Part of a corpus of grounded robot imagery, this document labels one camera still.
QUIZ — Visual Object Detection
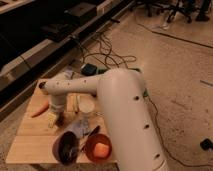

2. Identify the yellow banana piece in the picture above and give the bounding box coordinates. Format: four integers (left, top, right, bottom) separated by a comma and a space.
72, 94, 79, 114

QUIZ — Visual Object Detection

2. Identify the black power box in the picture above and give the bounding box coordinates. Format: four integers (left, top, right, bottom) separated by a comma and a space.
81, 63, 97, 76

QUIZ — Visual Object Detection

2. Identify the red orange bowl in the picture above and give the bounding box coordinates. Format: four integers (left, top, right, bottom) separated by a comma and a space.
85, 134, 112, 163

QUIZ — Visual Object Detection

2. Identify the black adapter on floor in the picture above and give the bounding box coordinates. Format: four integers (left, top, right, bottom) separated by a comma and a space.
200, 138, 213, 151

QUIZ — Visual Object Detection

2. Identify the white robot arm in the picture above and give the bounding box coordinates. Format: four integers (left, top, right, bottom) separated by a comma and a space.
45, 68, 170, 171

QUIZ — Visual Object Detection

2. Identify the wooden table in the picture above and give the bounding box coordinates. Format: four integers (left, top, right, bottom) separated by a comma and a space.
6, 80, 107, 164

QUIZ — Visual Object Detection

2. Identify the floor cable bundle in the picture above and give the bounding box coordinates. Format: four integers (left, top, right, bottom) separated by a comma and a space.
68, 31, 138, 70

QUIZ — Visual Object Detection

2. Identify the dark grape bunch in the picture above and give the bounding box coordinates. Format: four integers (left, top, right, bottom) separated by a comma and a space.
56, 115, 66, 127

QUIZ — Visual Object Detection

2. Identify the black handled knife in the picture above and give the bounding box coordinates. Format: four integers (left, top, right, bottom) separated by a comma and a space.
80, 125, 100, 152

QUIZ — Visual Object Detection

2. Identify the black office chair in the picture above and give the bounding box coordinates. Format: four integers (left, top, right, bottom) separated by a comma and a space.
130, 0, 163, 17
161, 0, 211, 23

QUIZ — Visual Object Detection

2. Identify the black cable right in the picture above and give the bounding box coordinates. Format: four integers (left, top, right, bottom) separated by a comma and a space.
146, 96, 213, 169

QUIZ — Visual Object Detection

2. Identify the blue grey stapler toy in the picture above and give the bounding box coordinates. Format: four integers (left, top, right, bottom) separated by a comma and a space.
62, 70, 74, 79

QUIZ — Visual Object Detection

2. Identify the dark purple bowl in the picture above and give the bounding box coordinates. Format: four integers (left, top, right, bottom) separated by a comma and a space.
52, 131, 79, 165

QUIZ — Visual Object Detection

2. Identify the orange fruit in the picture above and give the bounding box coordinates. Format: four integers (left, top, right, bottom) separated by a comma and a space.
93, 143, 109, 158

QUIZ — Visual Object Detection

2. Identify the green plastic tray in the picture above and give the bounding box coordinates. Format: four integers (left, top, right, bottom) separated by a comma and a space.
96, 68, 148, 98

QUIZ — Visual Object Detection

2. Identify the white cup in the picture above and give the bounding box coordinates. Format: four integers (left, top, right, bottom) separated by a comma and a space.
79, 97, 95, 116

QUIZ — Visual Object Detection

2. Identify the grey blue cloth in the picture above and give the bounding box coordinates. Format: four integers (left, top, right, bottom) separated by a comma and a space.
67, 120, 90, 139

